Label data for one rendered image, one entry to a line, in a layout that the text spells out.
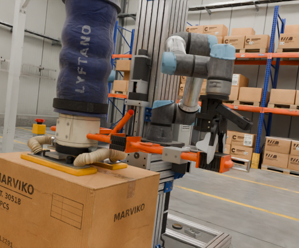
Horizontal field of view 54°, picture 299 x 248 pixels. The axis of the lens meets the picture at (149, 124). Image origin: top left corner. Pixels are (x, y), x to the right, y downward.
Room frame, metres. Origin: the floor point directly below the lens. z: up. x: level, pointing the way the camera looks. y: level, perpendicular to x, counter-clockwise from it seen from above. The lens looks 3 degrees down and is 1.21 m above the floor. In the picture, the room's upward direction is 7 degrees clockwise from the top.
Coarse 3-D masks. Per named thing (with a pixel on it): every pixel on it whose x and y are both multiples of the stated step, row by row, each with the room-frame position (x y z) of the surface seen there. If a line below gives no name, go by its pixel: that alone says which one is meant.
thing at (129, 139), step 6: (114, 138) 1.06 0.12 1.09; (120, 138) 1.04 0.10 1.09; (126, 138) 1.04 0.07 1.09; (132, 138) 1.06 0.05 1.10; (138, 138) 1.09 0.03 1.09; (114, 144) 1.07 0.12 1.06; (120, 144) 1.05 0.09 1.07; (126, 144) 1.04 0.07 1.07; (120, 150) 1.04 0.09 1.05; (126, 150) 1.04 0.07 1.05; (132, 150) 1.06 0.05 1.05; (138, 150) 1.10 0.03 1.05
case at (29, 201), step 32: (0, 160) 1.17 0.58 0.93; (0, 192) 1.16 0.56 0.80; (32, 192) 1.05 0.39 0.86; (64, 192) 0.97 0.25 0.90; (96, 192) 0.90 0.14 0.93; (128, 192) 1.05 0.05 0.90; (0, 224) 1.15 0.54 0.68; (32, 224) 1.05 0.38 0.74; (64, 224) 0.96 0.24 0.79; (96, 224) 0.91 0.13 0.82; (128, 224) 1.07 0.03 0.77
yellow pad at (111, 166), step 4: (92, 164) 1.23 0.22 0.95; (96, 164) 1.22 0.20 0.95; (100, 164) 1.21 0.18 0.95; (104, 164) 1.20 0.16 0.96; (108, 164) 1.19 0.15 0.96; (112, 164) 1.20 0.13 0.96; (116, 164) 1.21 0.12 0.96; (120, 164) 1.22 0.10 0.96; (124, 164) 1.24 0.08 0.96; (108, 168) 1.19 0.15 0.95; (112, 168) 1.18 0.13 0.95; (116, 168) 1.19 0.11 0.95; (120, 168) 1.22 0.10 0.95
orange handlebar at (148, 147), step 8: (104, 128) 1.48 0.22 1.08; (88, 136) 1.15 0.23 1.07; (96, 136) 1.13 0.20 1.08; (104, 136) 1.12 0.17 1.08; (136, 144) 1.03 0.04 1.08; (144, 144) 1.01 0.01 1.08; (152, 144) 1.02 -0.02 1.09; (144, 152) 1.01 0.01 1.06; (152, 152) 0.99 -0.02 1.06; (160, 152) 0.97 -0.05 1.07; (192, 160) 0.91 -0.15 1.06
